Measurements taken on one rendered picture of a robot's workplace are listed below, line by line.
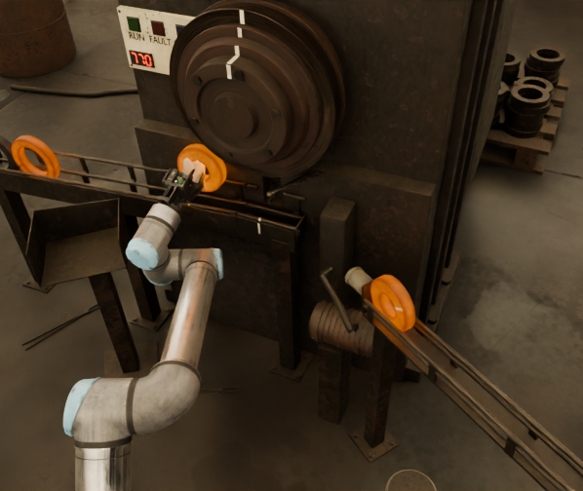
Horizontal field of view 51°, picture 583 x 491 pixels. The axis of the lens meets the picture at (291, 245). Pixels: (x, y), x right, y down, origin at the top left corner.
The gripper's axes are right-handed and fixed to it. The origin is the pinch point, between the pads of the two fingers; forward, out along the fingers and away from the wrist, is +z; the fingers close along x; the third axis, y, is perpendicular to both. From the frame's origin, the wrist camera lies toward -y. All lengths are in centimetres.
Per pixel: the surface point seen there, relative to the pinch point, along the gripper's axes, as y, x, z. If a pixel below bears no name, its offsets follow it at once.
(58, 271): -14, 34, -41
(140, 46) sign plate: 25.8, 20.5, 17.4
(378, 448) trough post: -75, -67, -45
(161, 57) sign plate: 23.3, 14.1, 16.6
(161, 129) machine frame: 0.9, 18.4, 8.7
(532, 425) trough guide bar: -1, -104, -46
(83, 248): -16.2, 32.3, -30.8
